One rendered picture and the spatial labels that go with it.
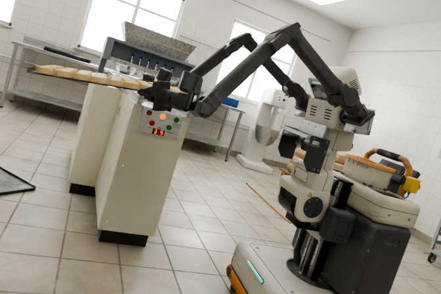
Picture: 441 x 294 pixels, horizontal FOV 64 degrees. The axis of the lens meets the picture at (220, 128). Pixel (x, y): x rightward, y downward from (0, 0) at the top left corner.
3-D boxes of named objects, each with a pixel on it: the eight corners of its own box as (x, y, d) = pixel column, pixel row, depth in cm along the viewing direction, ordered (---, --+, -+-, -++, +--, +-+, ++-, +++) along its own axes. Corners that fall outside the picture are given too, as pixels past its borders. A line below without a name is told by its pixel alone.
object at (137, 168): (90, 197, 267) (123, 82, 259) (136, 204, 281) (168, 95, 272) (92, 243, 203) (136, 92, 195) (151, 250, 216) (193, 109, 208)
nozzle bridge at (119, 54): (94, 79, 281) (105, 37, 278) (179, 104, 310) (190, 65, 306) (94, 82, 251) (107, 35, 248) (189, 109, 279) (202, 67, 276)
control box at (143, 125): (135, 128, 199) (142, 105, 198) (176, 138, 208) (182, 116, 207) (136, 130, 196) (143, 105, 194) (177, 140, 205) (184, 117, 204)
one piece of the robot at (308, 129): (297, 160, 187) (310, 121, 185) (327, 176, 161) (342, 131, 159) (271, 153, 181) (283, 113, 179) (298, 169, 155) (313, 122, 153)
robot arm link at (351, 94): (296, 12, 127) (279, 17, 136) (273, 39, 124) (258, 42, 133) (361, 96, 144) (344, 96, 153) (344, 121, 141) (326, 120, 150)
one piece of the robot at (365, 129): (362, 133, 155) (367, 107, 154) (370, 135, 150) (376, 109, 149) (342, 130, 152) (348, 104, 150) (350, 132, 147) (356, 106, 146)
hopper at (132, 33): (115, 41, 280) (121, 23, 278) (182, 63, 301) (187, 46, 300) (119, 39, 253) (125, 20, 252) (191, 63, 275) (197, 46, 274)
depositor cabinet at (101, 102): (70, 149, 376) (91, 72, 368) (137, 163, 404) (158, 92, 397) (63, 193, 259) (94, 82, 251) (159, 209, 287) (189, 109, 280)
